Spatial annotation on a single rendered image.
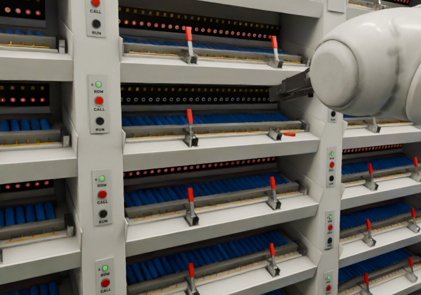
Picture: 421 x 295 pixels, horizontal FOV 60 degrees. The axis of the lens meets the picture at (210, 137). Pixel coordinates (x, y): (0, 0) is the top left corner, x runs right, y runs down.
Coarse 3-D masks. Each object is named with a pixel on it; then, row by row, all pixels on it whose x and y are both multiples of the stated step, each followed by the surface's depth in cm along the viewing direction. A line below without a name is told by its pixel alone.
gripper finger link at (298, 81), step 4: (308, 68) 63; (304, 72) 65; (292, 76) 68; (296, 76) 67; (300, 76) 66; (304, 76) 65; (284, 80) 70; (288, 80) 69; (292, 80) 68; (296, 80) 67; (300, 80) 66; (304, 80) 65; (308, 80) 63; (288, 84) 69; (292, 84) 68; (296, 84) 67; (300, 84) 66; (304, 84) 65; (308, 84) 65; (288, 88) 70; (292, 88) 68; (296, 88) 68; (284, 92) 71; (288, 92) 71
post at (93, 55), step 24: (72, 0) 73; (72, 24) 73; (96, 48) 76; (96, 72) 76; (72, 96) 77; (120, 96) 79; (72, 120) 79; (120, 120) 79; (96, 144) 77; (120, 144) 80; (96, 168) 78; (120, 168) 80; (72, 192) 84; (120, 192) 81; (120, 216) 81; (96, 240) 79; (120, 240) 82; (120, 264) 82; (120, 288) 83
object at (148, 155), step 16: (288, 112) 121; (304, 112) 115; (304, 128) 113; (320, 128) 110; (128, 144) 85; (144, 144) 87; (160, 144) 88; (176, 144) 90; (208, 144) 93; (224, 144) 94; (240, 144) 96; (256, 144) 98; (272, 144) 101; (288, 144) 104; (304, 144) 108; (128, 160) 82; (144, 160) 84; (160, 160) 86; (176, 160) 88; (192, 160) 90; (208, 160) 93; (224, 160) 95
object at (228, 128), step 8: (128, 128) 87; (136, 128) 88; (144, 128) 89; (152, 128) 90; (160, 128) 91; (168, 128) 92; (176, 128) 93; (200, 128) 97; (208, 128) 98; (216, 128) 99; (224, 128) 100; (232, 128) 102; (240, 128) 103; (248, 128) 104; (256, 128) 106; (264, 128) 107; (280, 128) 110; (288, 128) 112; (296, 128) 113; (128, 136) 88; (136, 136) 89; (144, 136) 90; (168, 136) 91; (176, 136) 92
